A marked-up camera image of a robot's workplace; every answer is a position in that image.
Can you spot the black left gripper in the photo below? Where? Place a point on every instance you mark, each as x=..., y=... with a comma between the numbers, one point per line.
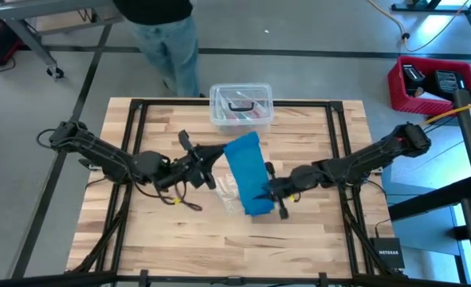
x=191, y=167

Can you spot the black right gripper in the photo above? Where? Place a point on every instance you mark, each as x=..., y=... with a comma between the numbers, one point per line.
x=285, y=185

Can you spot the black floor stand base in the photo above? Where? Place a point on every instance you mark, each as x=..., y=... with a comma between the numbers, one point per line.
x=438, y=7

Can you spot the black Netgear network switch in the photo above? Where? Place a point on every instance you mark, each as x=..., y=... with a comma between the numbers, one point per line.
x=388, y=253

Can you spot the clear plastic storage box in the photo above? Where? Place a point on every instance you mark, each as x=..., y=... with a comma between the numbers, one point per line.
x=241, y=99

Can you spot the black aluminium table frame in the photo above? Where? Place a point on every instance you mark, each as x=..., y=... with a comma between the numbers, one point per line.
x=334, y=131

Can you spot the blue elastic bandage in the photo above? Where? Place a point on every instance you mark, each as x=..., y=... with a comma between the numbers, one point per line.
x=249, y=175

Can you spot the person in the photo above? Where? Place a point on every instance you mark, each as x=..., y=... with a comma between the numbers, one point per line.
x=167, y=40

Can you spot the red plastic crate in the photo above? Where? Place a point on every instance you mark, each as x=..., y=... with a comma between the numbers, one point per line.
x=418, y=105

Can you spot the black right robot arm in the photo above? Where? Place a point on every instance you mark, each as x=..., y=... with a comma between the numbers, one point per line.
x=358, y=159

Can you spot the grey metal frame workbench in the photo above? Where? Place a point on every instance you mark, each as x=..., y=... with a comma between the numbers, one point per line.
x=40, y=8

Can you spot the black tool battery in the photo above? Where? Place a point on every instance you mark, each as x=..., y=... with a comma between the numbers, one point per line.
x=412, y=75

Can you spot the clear plastic bag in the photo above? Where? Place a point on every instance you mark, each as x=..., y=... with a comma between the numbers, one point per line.
x=227, y=191

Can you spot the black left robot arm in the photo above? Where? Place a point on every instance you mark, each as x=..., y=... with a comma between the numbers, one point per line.
x=99, y=155

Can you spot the black ribbed charger block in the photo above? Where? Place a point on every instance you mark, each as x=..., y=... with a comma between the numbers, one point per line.
x=448, y=81

